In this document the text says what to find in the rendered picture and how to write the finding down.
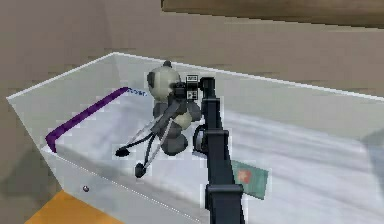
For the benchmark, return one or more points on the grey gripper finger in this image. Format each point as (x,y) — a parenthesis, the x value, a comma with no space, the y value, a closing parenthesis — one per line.
(151,156)
(136,143)

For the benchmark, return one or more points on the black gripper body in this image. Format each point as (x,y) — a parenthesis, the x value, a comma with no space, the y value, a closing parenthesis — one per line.
(171,115)

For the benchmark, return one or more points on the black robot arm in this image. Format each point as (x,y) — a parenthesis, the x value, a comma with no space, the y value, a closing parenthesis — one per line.
(218,156)

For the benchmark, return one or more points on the black and white panda toy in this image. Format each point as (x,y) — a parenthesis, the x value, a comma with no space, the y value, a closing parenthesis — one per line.
(163,80)

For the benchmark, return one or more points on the purple cloth strip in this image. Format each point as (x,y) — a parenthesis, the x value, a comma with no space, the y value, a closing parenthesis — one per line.
(83,115)

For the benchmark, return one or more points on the green book with red mark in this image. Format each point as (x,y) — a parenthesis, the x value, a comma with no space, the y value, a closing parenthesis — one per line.
(256,181)

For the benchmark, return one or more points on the white bed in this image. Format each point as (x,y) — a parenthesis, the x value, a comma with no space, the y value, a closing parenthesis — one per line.
(300,166)

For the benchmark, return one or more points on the brown wooden board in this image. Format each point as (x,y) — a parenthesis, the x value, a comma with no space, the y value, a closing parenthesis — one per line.
(266,8)

